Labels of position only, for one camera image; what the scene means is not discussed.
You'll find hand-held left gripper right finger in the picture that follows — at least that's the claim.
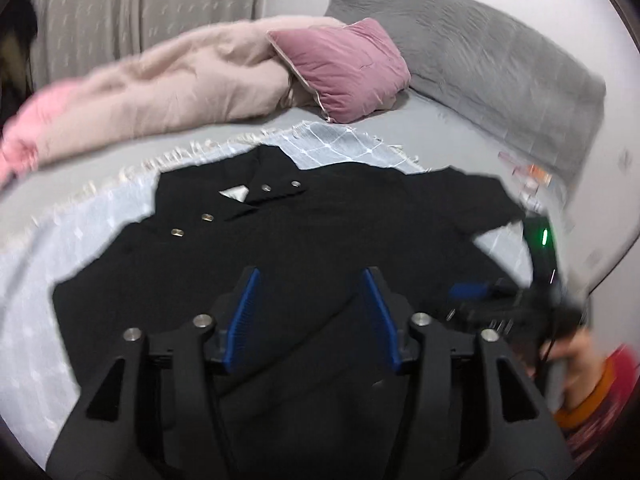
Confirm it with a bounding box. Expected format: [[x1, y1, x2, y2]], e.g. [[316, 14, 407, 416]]
[[361, 266, 576, 480]]

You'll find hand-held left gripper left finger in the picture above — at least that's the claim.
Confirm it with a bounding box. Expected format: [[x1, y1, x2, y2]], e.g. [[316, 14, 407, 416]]
[[47, 266, 263, 480]]

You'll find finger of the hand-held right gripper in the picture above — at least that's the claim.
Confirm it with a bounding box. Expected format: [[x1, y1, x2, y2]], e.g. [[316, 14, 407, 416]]
[[447, 280, 522, 343]]

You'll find black coat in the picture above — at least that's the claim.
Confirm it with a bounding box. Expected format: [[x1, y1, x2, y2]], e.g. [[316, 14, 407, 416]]
[[51, 146, 532, 480]]

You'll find person's right hand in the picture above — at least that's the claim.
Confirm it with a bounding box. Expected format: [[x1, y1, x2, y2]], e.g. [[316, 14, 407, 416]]
[[545, 330, 608, 413]]

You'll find white flat box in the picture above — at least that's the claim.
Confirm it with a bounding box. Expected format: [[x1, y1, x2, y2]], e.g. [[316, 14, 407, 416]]
[[517, 185, 547, 214]]

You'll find grey bed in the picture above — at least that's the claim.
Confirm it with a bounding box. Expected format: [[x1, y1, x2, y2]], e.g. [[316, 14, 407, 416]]
[[0, 92, 576, 466]]

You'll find grey quilted headboard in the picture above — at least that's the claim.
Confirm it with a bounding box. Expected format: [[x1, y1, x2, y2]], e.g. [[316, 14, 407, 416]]
[[324, 0, 607, 196]]

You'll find light blue fringed blanket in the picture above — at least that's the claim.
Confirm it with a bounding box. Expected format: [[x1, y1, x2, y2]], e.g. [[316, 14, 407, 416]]
[[0, 120, 537, 443]]

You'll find beige and pink comforter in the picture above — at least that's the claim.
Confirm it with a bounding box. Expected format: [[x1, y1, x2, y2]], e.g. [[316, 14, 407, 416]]
[[0, 16, 347, 188]]

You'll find pink pillow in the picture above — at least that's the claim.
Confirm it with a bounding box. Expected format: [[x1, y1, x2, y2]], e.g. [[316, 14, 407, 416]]
[[266, 17, 412, 124]]

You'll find grey patterned curtain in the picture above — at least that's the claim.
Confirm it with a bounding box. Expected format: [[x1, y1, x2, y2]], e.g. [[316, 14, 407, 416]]
[[25, 0, 266, 92]]

